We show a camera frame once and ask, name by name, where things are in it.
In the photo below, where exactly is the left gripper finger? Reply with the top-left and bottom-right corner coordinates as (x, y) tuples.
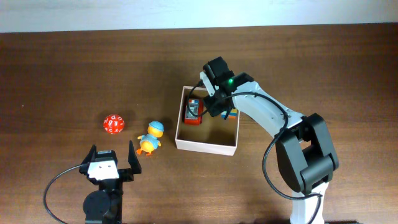
(128, 140), (142, 174)
(82, 144), (96, 164)

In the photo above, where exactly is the red toy truck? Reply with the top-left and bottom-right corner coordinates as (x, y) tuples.
(184, 98), (203, 125)

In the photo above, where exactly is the colourful puzzle cube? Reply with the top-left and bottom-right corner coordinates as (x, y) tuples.
(221, 108), (238, 119)

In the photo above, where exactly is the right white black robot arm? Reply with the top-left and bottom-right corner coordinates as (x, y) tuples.
(200, 57), (339, 223)

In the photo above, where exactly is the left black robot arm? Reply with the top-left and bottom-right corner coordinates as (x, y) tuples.
(79, 141), (142, 224)

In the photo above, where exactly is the yellow duck toy blue hat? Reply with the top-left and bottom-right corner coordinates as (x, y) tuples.
(136, 121), (164, 156)

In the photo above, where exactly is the red lettered ball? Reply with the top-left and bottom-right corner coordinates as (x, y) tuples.
(103, 114), (125, 134)

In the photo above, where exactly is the white cardboard box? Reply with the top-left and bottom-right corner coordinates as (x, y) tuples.
(175, 86), (240, 156)

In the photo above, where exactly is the left black camera cable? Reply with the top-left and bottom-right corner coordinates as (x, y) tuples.
(43, 164), (85, 224)

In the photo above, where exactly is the black camera cable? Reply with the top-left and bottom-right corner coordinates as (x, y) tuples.
(187, 80), (323, 224)
(43, 164), (85, 224)

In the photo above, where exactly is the right black camera cable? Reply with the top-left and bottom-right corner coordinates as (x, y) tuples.
(187, 80), (323, 224)

